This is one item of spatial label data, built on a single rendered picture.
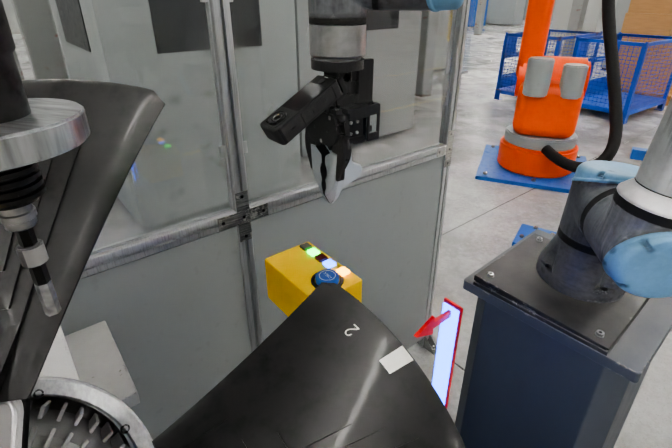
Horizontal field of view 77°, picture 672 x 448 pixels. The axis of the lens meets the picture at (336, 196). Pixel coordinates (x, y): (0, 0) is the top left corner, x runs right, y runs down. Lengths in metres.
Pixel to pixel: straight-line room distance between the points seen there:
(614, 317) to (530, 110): 3.25
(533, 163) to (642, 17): 4.51
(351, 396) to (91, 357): 0.69
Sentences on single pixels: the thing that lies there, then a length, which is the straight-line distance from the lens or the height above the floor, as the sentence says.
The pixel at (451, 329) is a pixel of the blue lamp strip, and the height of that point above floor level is 1.16.
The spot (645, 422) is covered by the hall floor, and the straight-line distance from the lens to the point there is 2.23.
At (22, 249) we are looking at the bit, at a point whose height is 1.41.
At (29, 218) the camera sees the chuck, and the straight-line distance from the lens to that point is 0.23.
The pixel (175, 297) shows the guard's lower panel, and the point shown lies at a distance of 1.17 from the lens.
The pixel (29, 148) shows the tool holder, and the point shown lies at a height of 1.46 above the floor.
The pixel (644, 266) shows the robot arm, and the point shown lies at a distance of 0.70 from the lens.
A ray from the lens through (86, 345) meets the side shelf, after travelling 1.05.
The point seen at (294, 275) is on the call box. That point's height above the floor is 1.07.
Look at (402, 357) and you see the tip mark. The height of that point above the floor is 1.19.
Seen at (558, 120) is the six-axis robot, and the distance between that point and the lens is 4.05.
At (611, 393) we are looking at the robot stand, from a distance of 0.90.
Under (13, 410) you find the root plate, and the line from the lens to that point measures 0.34.
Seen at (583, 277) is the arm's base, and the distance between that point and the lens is 0.87.
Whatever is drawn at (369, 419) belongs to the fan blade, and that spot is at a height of 1.18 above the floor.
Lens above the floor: 1.51
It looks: 26 degrees down
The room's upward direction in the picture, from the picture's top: straight up
